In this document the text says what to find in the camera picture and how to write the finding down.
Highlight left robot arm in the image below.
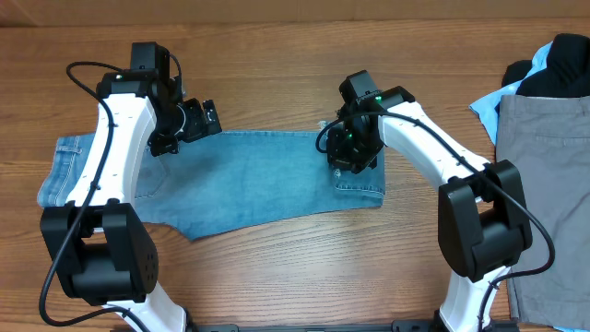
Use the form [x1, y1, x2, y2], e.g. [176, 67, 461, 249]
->
[38, 41, 222, 331]

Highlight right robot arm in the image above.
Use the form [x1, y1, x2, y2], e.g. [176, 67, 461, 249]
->
[319, 70, 533, 331]

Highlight grey shorts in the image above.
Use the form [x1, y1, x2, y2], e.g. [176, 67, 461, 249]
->
[496, 95, 589, 330]

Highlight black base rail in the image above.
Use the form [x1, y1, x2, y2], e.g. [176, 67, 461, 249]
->
[183, 318, 520, 332]

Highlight black garment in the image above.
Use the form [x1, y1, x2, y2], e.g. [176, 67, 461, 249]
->
[501, 33, 589, 98]

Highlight light blue cloth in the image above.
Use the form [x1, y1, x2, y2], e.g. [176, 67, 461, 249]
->
[469, 41, 552, 145]

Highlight blue denim jeans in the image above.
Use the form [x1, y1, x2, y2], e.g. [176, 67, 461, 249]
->
[36, 130, 386, 242]

